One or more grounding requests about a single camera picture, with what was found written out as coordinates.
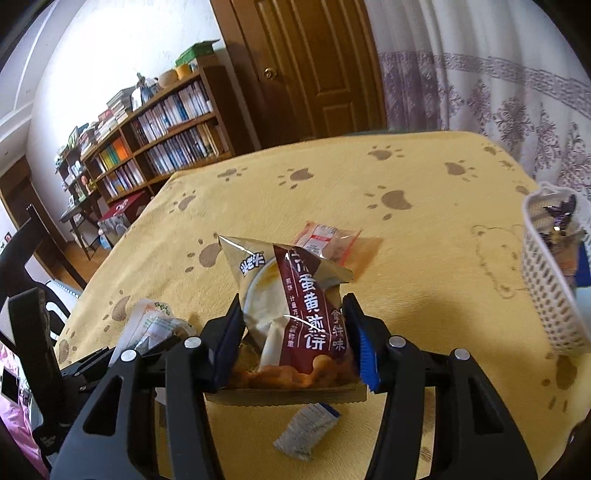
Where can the green cardboard box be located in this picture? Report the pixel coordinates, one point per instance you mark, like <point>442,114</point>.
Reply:
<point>196,51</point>

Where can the brown tan cookie snack packet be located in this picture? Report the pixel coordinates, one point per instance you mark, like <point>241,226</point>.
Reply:
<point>300,300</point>

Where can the tan pot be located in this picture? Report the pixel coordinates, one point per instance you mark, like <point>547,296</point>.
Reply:
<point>167,78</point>

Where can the pack of clear bottles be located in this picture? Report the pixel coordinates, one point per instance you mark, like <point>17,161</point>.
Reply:
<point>113,230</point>

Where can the brown wooden door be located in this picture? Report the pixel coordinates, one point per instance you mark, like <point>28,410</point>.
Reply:
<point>314,69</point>

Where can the wooden bookshelf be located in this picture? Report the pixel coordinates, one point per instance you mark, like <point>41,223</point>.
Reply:
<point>226,101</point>

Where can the red box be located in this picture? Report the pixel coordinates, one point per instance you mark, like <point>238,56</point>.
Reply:
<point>124,207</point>

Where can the blue figurine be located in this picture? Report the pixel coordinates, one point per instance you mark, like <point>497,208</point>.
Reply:
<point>145,87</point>

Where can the brass door knob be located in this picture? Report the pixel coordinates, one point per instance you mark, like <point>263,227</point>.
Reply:
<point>268,73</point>

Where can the pink cloth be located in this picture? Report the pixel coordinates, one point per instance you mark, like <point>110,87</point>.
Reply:
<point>18,429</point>

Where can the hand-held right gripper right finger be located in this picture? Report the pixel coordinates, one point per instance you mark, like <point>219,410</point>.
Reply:
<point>367,364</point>

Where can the small white sachet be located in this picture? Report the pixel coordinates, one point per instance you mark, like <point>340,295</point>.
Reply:
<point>304,429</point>

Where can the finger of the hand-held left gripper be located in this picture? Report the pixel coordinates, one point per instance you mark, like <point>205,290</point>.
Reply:
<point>90,362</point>

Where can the small dark rack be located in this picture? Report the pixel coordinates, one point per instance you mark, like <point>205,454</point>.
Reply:
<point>78,184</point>

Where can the clear packet with red label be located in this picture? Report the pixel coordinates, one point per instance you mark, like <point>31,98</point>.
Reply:
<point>330,240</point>

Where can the pale green white packet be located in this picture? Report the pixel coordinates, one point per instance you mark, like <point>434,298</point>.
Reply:
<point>152,325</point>

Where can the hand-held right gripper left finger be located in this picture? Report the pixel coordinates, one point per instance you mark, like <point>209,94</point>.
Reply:
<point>228,350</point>

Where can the yellow pot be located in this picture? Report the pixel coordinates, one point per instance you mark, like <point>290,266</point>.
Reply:
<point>183,70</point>

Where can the purple candy wrapper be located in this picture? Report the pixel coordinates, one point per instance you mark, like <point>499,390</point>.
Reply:
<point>561,212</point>

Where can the yellow paw print blanket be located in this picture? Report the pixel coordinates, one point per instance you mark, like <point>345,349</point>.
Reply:
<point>415,240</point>

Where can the stack of books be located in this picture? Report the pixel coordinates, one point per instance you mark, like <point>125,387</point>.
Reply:
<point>115,110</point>

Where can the white plastic basket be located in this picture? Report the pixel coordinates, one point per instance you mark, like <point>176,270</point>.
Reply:
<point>549,295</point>

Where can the white purple patterned curtain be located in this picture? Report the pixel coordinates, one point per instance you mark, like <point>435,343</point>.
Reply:
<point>485,69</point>

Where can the rows of shelved books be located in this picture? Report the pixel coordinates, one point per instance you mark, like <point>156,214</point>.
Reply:
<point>180,134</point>

